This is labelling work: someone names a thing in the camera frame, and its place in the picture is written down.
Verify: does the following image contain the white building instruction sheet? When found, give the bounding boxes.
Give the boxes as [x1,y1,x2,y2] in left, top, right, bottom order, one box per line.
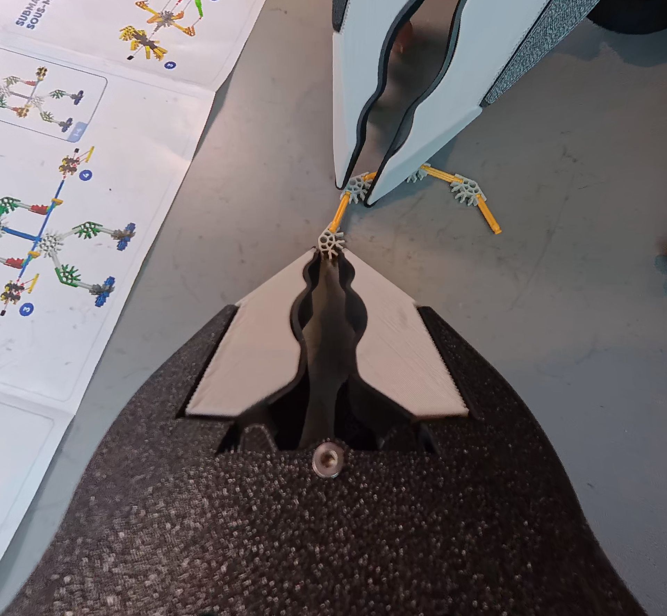
[0,0,288,557]

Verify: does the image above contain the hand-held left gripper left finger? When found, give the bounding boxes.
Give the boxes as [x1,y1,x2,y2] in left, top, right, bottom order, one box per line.
[185,248,325,452]

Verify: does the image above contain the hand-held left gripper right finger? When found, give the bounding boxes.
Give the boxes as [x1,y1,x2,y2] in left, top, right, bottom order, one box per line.
[333,250,470,452]

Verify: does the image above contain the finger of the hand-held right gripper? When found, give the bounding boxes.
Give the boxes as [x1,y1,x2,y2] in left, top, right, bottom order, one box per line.
[332,0,443,190]
[364,0,571,208]

